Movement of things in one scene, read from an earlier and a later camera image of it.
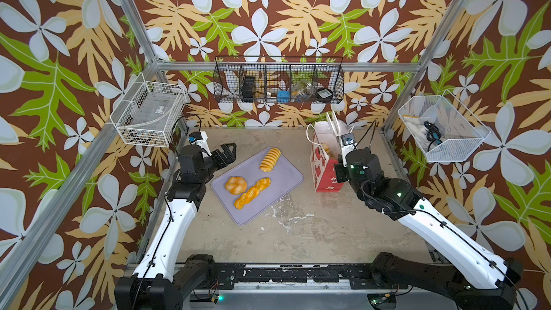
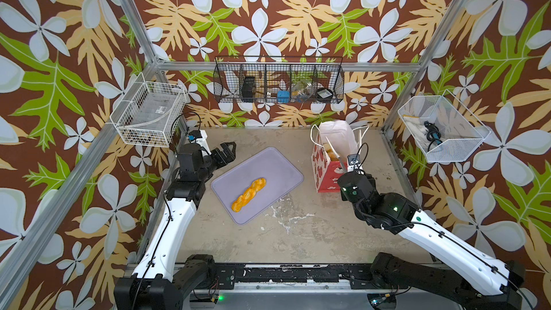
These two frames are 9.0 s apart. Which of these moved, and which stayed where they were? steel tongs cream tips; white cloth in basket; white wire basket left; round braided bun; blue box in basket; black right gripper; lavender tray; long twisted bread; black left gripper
Moved: black right gripper; round braided bun; steel tongs cream tips
Stayed: blue box in basket; lavender tray; white wire basket left; black left gripper; white cloth in basket; long twisted bread
